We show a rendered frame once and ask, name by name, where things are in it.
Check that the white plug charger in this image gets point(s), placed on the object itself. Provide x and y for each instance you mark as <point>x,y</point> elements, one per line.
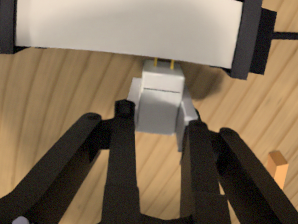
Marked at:
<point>160,97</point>

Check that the black power cord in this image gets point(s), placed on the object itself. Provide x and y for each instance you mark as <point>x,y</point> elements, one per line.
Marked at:
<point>276,36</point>
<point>288,36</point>

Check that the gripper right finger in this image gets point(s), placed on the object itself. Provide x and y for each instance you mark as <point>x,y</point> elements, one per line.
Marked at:
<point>252,192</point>

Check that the small orange rectangular block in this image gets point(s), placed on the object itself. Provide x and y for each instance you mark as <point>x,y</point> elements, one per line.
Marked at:
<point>277,166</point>

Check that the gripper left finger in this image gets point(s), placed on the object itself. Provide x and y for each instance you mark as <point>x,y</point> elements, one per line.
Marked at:
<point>46,191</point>

